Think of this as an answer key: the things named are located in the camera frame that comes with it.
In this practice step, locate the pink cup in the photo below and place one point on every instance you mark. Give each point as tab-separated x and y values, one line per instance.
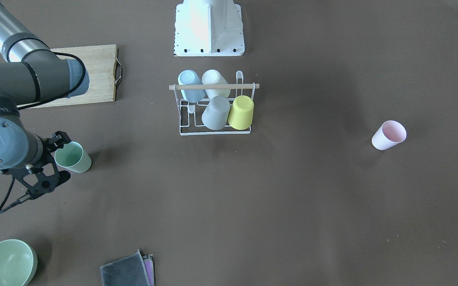
390	133

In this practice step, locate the yellow cup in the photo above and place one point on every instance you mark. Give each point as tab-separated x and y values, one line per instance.
241	113

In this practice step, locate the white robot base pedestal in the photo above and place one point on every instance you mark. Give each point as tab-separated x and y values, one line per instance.
208	28

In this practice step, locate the wooden cutting board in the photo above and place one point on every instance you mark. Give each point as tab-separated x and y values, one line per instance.
101	64

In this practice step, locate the green bowl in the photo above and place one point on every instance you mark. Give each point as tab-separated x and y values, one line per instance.
18	263

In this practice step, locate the white wire cup rack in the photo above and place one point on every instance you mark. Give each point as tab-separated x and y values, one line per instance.
191	101

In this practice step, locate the pink cloth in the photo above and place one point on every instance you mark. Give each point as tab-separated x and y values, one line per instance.
149	268

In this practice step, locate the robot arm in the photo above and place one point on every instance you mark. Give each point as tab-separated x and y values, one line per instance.
33	75

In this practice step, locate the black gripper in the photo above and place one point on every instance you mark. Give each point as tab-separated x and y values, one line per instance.
57	141

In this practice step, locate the cream white cup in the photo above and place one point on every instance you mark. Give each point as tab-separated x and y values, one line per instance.
214	77

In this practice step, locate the grey cloth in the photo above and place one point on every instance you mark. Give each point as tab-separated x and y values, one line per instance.
127	271

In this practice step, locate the mint green cup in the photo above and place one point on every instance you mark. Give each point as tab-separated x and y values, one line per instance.
73	157

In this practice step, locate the grey cup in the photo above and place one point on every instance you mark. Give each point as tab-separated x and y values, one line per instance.
216	113

